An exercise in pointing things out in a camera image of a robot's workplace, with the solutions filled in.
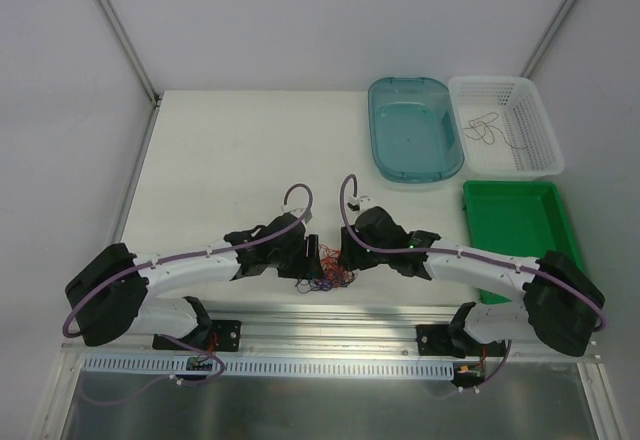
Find aluminium frame post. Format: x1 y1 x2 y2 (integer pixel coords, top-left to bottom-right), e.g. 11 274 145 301
520 0 580 79
94 0 161 106

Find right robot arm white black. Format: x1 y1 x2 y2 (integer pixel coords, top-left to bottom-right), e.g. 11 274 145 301
340 202 606 358

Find white slotted cable duct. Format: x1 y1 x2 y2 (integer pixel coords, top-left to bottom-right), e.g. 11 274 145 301
82 354 454 381

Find black wire in basket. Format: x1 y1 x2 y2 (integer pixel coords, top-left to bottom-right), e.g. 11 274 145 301
462 112 529 151

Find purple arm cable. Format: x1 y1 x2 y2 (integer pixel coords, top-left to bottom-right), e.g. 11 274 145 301
339 174 609 331
61 183 316 337

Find white perforated plastic basket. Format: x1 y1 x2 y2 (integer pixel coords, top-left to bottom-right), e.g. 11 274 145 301
448 75 565 180

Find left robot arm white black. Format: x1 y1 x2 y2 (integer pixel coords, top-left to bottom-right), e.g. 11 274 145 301
62 209 320 349

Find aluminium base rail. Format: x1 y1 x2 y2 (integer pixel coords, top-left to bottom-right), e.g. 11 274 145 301
62 302 604 361

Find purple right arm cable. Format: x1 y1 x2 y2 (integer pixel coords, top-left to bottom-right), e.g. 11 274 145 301
339 174 609 331

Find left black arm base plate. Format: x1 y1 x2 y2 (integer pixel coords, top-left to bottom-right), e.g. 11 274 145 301
151 317 242 352

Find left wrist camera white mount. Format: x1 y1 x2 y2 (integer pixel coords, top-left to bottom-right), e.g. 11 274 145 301
281 204 313 224

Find right aluminium frame post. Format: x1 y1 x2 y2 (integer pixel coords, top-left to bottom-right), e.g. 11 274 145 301
520 0 580 79

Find left aluminium frame post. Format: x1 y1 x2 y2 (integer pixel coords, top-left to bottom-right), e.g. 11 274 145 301
94 0 161 106

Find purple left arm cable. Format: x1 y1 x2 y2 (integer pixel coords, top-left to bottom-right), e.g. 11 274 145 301
61 183 316 337

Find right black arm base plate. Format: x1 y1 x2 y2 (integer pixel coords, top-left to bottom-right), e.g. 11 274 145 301
415 324 506 359

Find green plastic tray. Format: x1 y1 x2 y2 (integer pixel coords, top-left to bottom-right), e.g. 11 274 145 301
462 180 589 306

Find orange purple black wires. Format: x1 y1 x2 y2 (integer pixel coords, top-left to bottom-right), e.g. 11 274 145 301
294 244 360 295

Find teal transparent plastic bin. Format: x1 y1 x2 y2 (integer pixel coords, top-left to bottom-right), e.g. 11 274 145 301
367 77 464 184

